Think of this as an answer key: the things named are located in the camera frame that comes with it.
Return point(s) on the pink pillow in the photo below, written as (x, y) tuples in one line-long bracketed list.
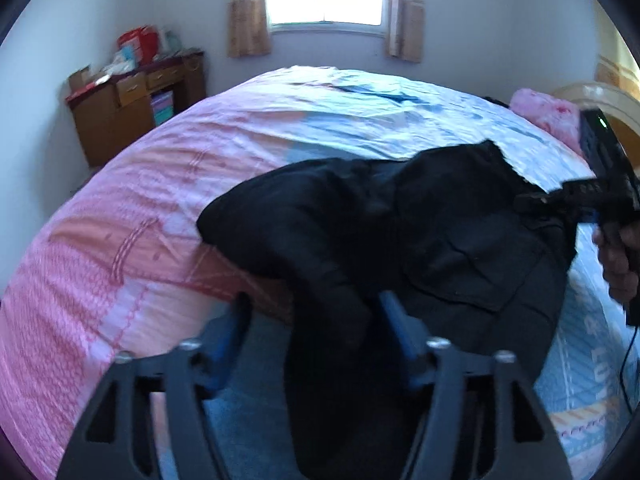
[(545, 115)]

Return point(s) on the teal packet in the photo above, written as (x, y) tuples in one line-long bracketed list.
[(172, 42)]

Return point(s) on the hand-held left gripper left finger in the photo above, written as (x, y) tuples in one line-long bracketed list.
[(225, 345)]

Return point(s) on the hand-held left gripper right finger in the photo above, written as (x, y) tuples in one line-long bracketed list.
[(405, 335)]

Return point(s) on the cardboard box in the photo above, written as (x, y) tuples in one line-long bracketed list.
[(80, 80)]

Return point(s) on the white plastic bag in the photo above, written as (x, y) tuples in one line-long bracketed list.
[(120, 62)]

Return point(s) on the cream wooden headboard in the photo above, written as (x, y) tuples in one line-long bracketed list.
[(570, 89)]

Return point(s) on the brown wooden desk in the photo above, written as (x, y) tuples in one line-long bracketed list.
[(100, 125)]

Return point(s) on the pink and blue printed quilt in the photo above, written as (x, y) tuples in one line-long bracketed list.
[(150, 185)]

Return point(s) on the stack of pastel boxes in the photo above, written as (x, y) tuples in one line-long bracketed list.
[(162, 107)]

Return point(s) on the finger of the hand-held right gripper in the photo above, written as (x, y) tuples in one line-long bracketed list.
[(540, 201), (587, 216)]

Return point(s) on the person's right hand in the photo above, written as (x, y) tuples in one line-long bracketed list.
[(617, 260)]

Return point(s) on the black pants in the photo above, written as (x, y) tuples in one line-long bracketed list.
[(450, 220)]

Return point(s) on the tan window curtain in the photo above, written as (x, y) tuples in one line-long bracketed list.
[(407, 30), (247, 25)]

